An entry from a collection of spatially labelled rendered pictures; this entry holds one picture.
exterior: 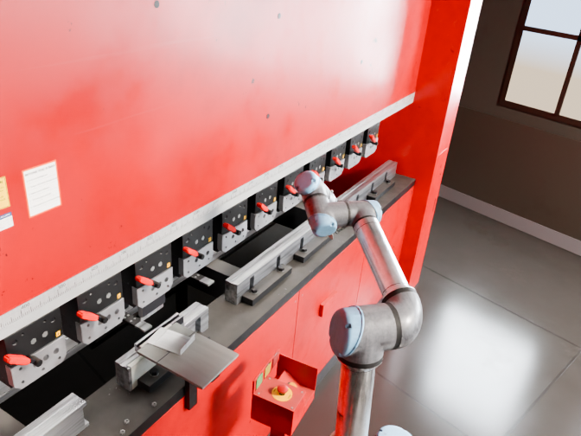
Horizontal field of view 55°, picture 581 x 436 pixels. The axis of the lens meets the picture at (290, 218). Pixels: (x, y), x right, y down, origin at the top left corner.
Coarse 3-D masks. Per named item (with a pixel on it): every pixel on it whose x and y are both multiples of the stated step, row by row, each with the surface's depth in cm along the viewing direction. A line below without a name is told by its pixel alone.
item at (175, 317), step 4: (176, 312) 192; (172, 316) 190; (176, 316) 191; (180, 316) 190; (168, 320) 188; (172, 320) 189; (176, 320) 188; (180, 320) 190; (160, 324) 185; (164, 324) 186; (156, 328) 184; (152, 332) 182; (144, 336) 180; (148, 336) 180; (140, 340) 178; (144, 340) 179; (136, 344) 176; (140, 344) 177; (136, 348) 177; (140, 348) 175
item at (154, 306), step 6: (156, 300) 175; (162, 300) 178; (138, 306) 171; (144, 306) 171; (150, 306) 174; (156, 306) 176; (162, 306) 180; (138, 312) 172; (144, 312) 172; (150, 312) 176; (144, 318) 174
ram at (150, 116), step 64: (0, 0) 101; (64, 0) 112; (128, 0) 126; (192, 0) 143; (256, 0) 167; (320, 0) 199; (384, 0) 248; (0, 64) 104; (64, 64) 116; (128, 64) 131; (192, 64) 151; (256, 64) 177; (320, 64) 214; (384, 64) 272; (0, 128) 108; (64, 128) 121; (128, 128) 138; (192, 128) 159; (256, 128) 189; (320, 128) 232; (64, 192) 127; (128, 192) 145; (192, 192) 169; (256, 192) 202; (0, 256) 117; (64, 256) 133
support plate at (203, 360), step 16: (192, 336) 182; (144, 352) 173; (160, 352) 174; (192, 352) 175; (208, 352) 175; (224, 352) 176; (176, 368) 168; (192, 368) 169; (208, 368) 169; (224, 368) 170
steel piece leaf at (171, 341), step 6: (168, 330) 183; (162, 336) 180; (168, 336) 180; (174, 336) 181; (180, 336) 181; (186, 336) 181; (156, 342) 177; (162, 342) 178; (168, 342) 178; (174, 342) 178; (180, 342) 178; (186, 342) 178; (192, 342) 179; (162, 348) 175; (168, 348) 175; (174, 348) 176; (180, 348) 176; (186, 348) 176; (180, 354) 173
